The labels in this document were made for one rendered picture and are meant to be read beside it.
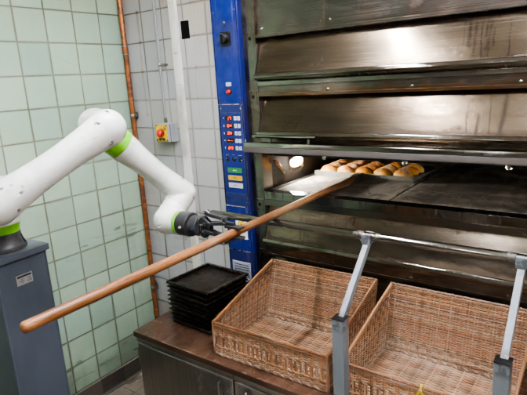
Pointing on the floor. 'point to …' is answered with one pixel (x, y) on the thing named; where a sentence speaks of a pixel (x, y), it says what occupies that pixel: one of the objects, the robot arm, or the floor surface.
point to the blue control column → (231, 64)
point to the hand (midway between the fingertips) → (234, 231)
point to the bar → (499, 385)
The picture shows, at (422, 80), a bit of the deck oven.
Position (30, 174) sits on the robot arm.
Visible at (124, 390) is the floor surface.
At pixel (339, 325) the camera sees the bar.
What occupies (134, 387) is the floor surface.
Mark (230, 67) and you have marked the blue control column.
